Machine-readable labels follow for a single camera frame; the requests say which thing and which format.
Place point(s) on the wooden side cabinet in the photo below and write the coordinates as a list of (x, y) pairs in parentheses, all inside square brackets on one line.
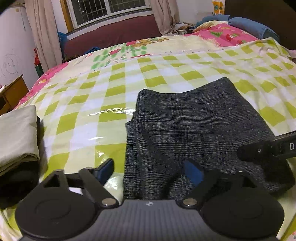
[(12, 94)]

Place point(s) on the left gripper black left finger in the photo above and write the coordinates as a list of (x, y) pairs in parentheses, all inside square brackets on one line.
[(62, 190)]

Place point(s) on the barred window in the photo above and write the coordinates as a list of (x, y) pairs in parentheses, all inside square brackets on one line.
[(81, 13)]

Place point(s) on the beige curtain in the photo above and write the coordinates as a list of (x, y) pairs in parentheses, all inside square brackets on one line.
[(42, 22), (166, 15)]

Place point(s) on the green checkered plastic sheet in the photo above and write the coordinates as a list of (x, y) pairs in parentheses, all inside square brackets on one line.
[(83, 123)]

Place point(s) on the beige right curtain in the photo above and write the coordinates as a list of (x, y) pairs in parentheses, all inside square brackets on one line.
[(166, 15)]

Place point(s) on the dark grey knitted pants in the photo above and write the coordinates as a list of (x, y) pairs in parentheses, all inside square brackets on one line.
[(203, 128)]

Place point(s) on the maroon sofa bench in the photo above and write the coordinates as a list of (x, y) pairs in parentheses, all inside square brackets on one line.
[(140, 27)]

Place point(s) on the folded grey-green garment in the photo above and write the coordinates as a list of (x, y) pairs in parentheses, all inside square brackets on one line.
[(20, 157)]

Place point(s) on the dark wooden headboard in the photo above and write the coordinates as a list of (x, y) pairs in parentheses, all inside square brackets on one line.
[(278, 15)]

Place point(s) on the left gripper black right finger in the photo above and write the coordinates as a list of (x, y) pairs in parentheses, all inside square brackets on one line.
[(210, 183)]

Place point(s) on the pink floral bed sheet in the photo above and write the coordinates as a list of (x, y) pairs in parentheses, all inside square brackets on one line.
[(133, 49)]

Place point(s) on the blue folded blanket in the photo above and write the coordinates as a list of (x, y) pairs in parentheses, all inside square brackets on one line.
[(242, 25)]

